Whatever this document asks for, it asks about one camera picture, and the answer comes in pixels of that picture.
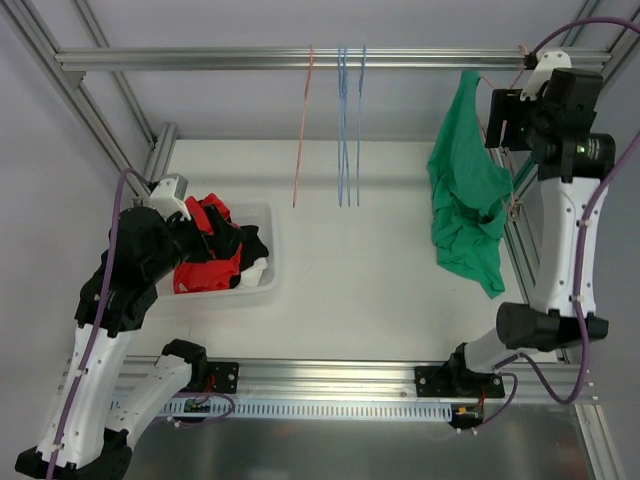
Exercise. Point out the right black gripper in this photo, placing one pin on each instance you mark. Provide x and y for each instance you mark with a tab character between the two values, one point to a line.
503	118

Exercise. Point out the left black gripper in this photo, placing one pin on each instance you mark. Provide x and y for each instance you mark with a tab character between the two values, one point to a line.
201	239

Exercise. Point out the black tank top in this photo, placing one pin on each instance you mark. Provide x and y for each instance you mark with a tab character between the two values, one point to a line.
252	249

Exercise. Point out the red tank top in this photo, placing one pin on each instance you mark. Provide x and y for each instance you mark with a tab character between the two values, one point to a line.
192	277

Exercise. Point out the white tank top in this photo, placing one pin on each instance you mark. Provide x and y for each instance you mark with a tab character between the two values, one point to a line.
251	277

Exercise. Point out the green tank top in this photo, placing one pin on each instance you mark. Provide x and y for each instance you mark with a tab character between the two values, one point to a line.
469	192

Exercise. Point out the pink hanger with green top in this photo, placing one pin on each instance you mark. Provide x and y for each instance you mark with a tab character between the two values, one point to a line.
513	204

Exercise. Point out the blue hanger with red top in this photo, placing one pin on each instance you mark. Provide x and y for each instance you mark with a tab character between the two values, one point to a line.
359	122

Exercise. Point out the light blue hanger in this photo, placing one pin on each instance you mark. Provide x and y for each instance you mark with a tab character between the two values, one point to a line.
341	125

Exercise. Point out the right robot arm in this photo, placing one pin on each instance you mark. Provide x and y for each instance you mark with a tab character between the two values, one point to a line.
552	120

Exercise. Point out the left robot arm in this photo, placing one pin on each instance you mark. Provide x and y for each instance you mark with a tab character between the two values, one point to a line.
87	438

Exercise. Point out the white plastic basket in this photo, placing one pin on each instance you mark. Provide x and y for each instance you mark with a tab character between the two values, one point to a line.
257	212

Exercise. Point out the aluminium hanging rail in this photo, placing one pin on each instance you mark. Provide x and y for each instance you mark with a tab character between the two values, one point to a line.
125	59

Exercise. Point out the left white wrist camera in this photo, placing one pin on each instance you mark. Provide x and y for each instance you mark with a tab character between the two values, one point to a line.
168	197

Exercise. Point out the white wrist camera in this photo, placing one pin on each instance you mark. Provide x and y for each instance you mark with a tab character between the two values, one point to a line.
542	65
168	197

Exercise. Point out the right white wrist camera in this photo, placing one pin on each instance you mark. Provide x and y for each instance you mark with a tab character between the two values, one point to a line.
542	65

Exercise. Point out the white slotted cable duct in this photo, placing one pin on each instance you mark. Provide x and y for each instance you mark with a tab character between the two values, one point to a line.
262	408

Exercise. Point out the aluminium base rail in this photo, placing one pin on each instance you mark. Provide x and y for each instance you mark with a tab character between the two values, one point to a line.
375	381

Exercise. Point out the aluminium frame left posts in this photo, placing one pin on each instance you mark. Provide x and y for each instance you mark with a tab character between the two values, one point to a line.
62	134

